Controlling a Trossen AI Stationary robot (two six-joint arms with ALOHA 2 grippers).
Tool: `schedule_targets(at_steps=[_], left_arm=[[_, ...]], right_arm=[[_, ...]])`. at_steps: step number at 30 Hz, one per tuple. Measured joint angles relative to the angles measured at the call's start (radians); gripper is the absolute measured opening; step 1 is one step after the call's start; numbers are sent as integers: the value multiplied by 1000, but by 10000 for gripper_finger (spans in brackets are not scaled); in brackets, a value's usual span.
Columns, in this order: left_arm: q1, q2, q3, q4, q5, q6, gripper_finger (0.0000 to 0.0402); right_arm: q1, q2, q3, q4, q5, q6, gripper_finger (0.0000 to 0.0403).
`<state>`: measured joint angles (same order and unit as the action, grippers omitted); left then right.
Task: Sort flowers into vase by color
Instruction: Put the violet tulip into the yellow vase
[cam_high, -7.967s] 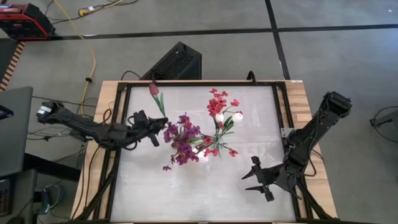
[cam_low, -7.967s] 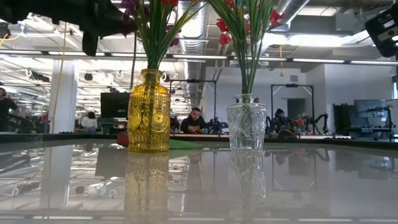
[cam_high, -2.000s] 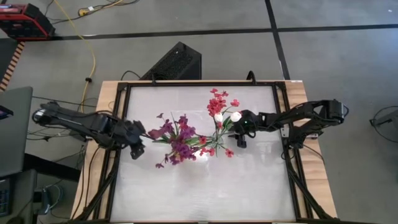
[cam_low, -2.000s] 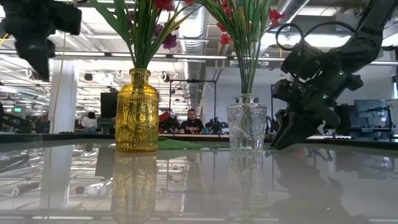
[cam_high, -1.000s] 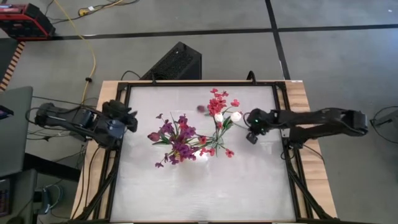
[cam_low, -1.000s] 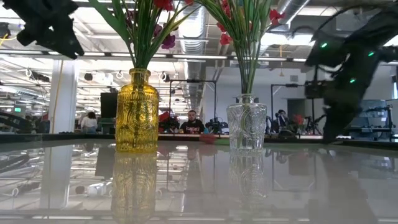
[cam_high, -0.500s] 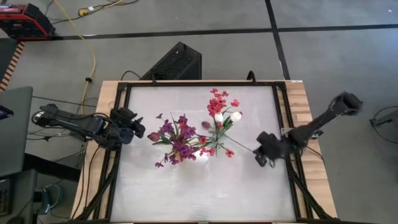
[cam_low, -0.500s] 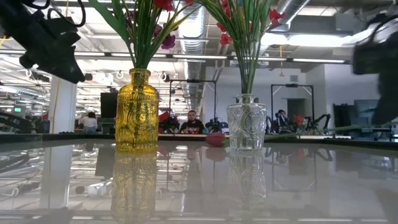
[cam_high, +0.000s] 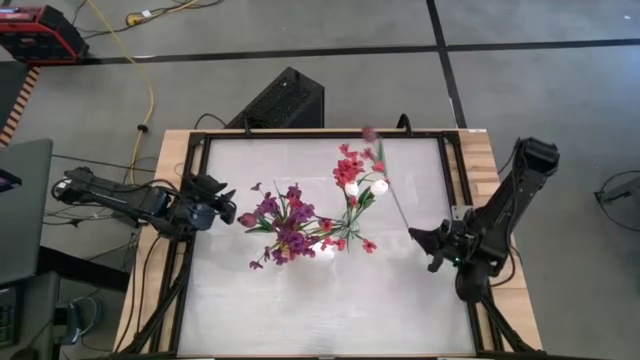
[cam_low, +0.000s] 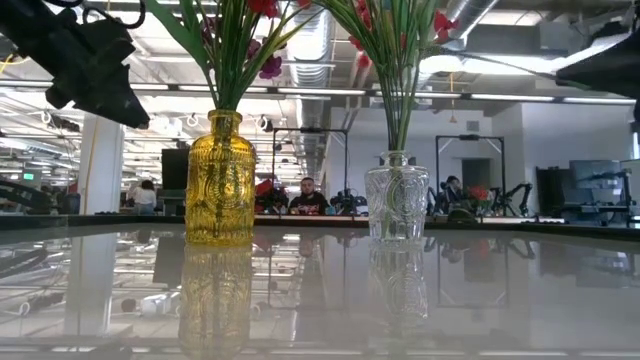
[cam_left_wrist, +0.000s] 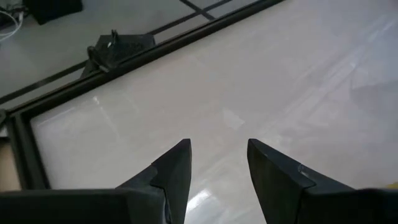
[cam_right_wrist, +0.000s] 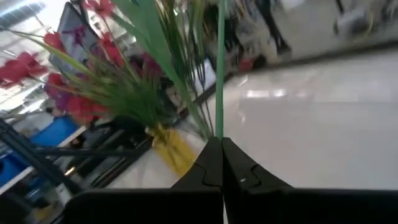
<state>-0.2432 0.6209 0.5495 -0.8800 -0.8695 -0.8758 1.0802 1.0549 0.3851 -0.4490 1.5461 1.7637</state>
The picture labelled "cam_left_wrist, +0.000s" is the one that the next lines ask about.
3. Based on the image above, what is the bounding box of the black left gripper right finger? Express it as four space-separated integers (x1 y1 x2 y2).
247 138 398 224

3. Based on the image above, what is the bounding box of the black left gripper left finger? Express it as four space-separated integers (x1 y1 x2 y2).
0 138 193 224

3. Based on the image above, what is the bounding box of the tan cardboard box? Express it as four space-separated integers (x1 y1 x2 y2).
0 136 22 192

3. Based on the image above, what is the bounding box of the black box on floor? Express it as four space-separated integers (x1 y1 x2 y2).
23 0 84 26

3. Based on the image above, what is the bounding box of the black bracket on table frame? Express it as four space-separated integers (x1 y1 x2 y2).
81 29 156 78

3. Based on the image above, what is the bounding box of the black table edge frame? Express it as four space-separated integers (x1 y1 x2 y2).
0 0 285 190

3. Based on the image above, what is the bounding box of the white cable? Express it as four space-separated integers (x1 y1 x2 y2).
0 8 25 43

